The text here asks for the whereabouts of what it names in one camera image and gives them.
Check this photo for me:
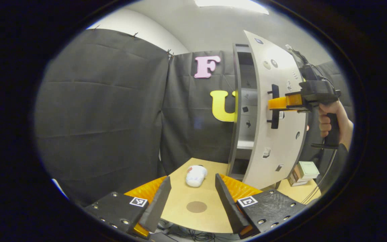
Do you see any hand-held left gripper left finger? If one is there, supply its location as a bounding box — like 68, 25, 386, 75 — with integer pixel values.
83, 176, 172, 240

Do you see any beige cabinet door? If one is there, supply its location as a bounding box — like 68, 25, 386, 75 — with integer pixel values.
242, 30, 310, 190

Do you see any long ceiling light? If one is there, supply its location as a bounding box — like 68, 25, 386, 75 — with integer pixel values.
195, 0, 269, 15

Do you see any round brown coaster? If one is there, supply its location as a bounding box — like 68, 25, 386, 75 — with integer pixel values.
186, 201, 208, 213

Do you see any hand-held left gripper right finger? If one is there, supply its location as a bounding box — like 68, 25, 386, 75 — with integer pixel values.
215, 173, 306, 240

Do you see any thin gripper cable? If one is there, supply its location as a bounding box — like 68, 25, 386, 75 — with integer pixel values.
303, 148, 338, 205

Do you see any bundle of black cables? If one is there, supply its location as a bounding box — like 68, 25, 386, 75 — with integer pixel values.
158, 220, 239, 242

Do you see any black backdrop cloth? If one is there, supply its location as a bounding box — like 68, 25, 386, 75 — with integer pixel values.
35, 29, 353, 205

